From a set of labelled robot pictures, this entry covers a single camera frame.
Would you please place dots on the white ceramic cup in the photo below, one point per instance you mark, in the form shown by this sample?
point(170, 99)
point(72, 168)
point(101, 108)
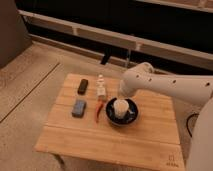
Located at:
point(121, 106)

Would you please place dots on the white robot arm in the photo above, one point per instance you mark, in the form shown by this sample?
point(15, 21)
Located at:
point(195, 89)

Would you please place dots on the dark blue ceramic bowl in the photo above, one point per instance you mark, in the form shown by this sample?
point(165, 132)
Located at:
point(130, 116)

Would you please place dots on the small white bottle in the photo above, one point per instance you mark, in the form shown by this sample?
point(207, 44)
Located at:
point(101, 89)

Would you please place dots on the red chili pepper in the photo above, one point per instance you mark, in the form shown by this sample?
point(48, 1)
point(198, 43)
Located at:
point(99, 106)

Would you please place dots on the black rectangular block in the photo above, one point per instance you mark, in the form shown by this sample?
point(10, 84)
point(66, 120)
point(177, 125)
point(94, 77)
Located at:
point(82, 87)

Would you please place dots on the blue sponge block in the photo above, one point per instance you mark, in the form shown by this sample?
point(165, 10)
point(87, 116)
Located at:
point(78, 108)

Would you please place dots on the wooden slatted table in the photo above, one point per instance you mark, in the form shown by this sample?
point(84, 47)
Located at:
point(150, 142)

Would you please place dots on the white window frame rail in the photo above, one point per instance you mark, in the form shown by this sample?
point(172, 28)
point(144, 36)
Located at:
point(154, 48)

